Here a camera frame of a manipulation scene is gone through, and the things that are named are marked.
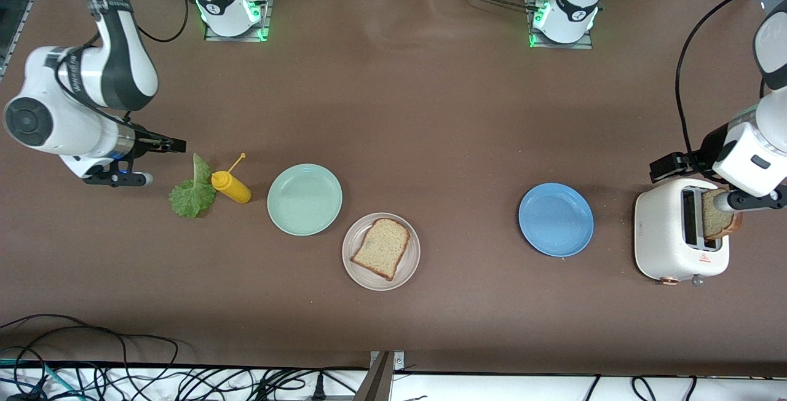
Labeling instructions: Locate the green lettuce leaf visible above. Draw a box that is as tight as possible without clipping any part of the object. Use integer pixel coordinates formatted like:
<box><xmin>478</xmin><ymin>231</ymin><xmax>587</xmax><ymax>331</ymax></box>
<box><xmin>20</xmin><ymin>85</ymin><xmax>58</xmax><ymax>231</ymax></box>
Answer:
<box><xmin>168</xmin><ymin>153</ymin><xmax>217</xmax><ymax>218</ymax></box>

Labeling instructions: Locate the brown bread slice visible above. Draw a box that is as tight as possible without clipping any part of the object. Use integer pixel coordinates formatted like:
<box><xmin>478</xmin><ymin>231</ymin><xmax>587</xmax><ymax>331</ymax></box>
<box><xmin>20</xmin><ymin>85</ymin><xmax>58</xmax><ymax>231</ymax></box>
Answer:
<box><xmin>350</xmin><ymin>218</ymin><xmax>411</xmax><ymax>282</ymax></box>
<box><xmin>701</xmin><ymin>188</ymin><xmax>743</xmax><ymax>241</ymax></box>

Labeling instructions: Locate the yellow mustard squeeze bottle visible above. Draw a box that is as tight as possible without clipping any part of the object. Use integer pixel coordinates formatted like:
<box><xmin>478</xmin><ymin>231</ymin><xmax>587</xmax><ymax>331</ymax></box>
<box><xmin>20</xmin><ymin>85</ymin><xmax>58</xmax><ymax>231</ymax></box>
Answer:
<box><xmin>211</xmin><ymin>153</ymin><xmax>253</xmax><ymax>205</ymax></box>

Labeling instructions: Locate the blue plate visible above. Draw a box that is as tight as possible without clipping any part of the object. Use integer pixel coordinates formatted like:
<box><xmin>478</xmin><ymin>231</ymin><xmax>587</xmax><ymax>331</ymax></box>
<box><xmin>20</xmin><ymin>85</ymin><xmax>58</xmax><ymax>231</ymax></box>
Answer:
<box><xmin>518</xmin><ymin>182</ymin><xmax>595</xmax><ymax>258</ymax></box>

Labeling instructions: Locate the mint green plate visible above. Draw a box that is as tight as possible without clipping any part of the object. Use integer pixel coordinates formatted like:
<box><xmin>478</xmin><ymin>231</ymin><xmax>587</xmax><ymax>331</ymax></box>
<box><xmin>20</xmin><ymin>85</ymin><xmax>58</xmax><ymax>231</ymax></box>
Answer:
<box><xmin>267</xmin><ymin>163</ymin><xmax>343</xmax><ymax>237</ymax></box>

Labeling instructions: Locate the beige plate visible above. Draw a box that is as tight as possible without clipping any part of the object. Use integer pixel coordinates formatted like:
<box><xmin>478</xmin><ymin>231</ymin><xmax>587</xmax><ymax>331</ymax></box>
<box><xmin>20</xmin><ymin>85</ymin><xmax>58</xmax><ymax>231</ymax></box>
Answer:
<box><xmin>342</xmin><ymin>212</ymin><xmax>421</xmax><ymax>292</ymax></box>

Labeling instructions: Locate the white two-slot toaster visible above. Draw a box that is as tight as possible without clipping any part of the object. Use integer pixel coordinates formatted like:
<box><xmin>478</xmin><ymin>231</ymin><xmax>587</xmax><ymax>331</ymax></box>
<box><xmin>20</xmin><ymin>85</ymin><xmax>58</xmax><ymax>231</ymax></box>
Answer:
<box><xmin>634</xmin><ymin>178</ymin><xmax>731</xmax><ymax>287</ymax></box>

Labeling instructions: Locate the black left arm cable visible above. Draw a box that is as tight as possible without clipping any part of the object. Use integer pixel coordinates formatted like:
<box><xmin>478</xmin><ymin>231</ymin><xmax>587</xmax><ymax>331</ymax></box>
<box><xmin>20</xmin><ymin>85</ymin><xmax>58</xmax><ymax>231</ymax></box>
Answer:
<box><xmin>675</xmin><ymin>0</ymin><xmax>787</xmax><ymax>180</ymax></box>

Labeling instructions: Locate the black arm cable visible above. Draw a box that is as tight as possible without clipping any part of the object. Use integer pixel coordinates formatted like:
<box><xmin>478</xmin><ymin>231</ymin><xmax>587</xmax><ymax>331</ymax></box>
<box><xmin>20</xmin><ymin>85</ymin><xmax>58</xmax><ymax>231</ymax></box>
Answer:
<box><xmin>675</xmin><ymin>0</ymin><xmax>787</xmax><ymax>180</ymax></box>
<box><xmin>52</xmin><ymin>0</ymin><xmax>188</xmax><ymax>143</ymax></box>

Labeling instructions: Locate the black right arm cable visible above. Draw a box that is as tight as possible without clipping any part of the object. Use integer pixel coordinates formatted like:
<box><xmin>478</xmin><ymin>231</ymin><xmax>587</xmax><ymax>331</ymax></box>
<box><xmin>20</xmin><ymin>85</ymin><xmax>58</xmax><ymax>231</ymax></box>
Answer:
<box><xmin>52</xmin><ymin>0</ymin><xmax>188</xmax><ymax>143</ymax></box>

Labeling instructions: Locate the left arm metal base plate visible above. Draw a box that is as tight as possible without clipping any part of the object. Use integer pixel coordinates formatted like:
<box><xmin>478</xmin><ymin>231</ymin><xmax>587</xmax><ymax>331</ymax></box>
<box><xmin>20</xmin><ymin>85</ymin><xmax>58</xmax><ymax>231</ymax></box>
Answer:
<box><xmin>526</xmin><ymin>0</ymin><xmax>594</xmax><ymax>50</ymax></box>

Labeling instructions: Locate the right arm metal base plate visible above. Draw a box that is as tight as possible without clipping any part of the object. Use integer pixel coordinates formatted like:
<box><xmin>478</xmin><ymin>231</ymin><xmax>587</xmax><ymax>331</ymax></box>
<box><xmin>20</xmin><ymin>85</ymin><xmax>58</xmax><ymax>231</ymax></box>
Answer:
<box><xmin>204</xmin><ymin>0</ymin><xmax>274</xmax><ymax>42</ymax></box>

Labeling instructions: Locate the long black floor cable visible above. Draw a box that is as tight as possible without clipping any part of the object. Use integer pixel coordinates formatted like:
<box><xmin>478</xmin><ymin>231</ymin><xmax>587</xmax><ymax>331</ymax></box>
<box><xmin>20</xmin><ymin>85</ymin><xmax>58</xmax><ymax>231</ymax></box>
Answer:
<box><xmin>0</xmin><ymin>314</ymin><xmax>180</xmax><ymax>383</ymax></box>

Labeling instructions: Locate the teal cable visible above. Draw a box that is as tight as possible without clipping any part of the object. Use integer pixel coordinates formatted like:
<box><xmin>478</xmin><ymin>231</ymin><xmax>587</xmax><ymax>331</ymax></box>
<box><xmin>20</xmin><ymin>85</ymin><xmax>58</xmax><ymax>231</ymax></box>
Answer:
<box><xmin>0</xmin><ymin>358</ymin><xmax>74</xmax><ymax>399</ymax></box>

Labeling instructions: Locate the grey metal table bracket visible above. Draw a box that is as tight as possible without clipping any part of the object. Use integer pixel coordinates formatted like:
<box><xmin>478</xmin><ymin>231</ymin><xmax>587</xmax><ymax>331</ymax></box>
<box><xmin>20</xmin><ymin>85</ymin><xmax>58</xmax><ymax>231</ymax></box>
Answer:
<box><xmin>354</xmin><ymin>351</ymin><xmax>405</xmax><ymax>401</ymax></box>

